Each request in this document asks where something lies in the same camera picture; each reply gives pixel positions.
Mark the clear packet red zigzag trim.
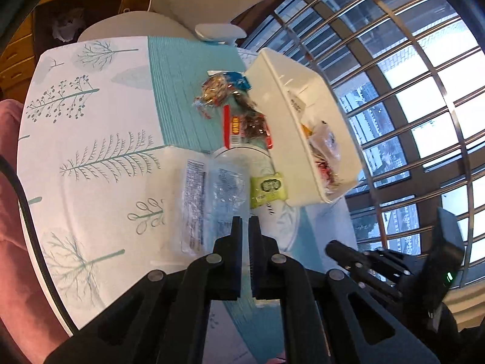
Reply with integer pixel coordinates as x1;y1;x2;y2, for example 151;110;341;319
194;74;236;119

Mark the clear nut packet red label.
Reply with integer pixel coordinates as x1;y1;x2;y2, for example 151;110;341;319
223;104;274;151

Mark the white plastic bin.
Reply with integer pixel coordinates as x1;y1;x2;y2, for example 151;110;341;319
246;47;364;206

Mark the tree print tablecloth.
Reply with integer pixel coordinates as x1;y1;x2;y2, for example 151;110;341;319
17;36;360;330

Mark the white chair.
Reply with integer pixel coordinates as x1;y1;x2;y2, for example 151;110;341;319
78;0;298;44

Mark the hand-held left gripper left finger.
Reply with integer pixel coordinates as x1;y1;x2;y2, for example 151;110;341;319
43;216;243;364

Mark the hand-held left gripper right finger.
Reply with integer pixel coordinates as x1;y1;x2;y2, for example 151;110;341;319
249;216;440;364

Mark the red-edged cracker packet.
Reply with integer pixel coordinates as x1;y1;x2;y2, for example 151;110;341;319
314;158;344;194

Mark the blue snack packet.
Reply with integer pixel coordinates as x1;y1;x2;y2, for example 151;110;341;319
223;72;251;91

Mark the clear plastic bag with label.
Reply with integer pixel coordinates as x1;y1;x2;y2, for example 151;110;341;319
180;158;251;255

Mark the black cable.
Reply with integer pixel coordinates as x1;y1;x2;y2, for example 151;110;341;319
0;155;76;336

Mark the wooden desk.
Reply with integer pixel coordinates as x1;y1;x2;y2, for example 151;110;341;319
0;0;127;97

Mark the green snack packet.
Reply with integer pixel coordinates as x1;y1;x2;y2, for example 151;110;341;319
249;172;289;209

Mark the window with metal grille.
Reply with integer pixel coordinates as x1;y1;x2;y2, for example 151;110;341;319
239;0;485;292

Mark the pink quilted blanket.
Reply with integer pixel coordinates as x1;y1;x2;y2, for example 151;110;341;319
0;99;72;364

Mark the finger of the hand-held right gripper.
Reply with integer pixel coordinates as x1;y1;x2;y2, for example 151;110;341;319
325;240;413;302

